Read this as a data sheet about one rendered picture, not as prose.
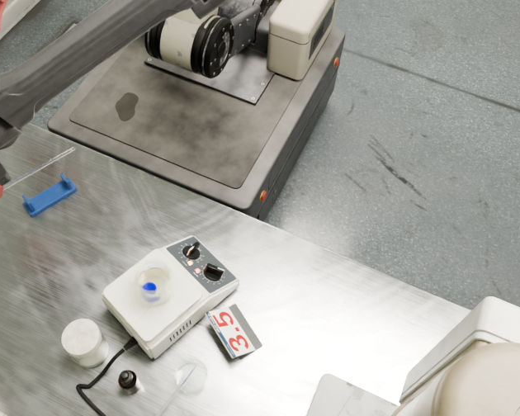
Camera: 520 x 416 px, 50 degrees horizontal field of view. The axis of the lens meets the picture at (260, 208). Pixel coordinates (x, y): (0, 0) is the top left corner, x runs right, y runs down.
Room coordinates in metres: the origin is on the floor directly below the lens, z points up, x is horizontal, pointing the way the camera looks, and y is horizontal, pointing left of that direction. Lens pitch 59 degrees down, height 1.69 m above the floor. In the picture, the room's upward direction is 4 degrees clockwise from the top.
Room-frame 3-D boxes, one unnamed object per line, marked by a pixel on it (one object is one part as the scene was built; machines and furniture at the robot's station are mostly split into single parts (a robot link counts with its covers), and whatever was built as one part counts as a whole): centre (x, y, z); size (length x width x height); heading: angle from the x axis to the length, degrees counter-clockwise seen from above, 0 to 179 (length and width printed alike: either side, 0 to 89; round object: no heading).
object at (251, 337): (0.30, 0.03, 0.77); 0.09 x 0.06 x 0.04; 36
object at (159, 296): (0.34, 0.15, 0.87); 0.06 x 0.05 x 0.08; 95
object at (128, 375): (0.20, 0.19, 0.78); 0.03 x 0.03 x 0.07
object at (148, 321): (0.33, 0.16, 0.83); 0.12 x 0.12 x 0.01; 48
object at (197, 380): (0.22, 0.09, 0.76); 0.06 x 0.06 x 0.02
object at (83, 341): (0.26, 0.26, 0.79); 0.06 x 0.06 x 0.08
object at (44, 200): (0.55, 0.41, 0.77); 0.10 x 0.03 x 0.04; 134
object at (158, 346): (0.35, 0.15, 0.79); 0.22 x 0.13 x 0.08; 138
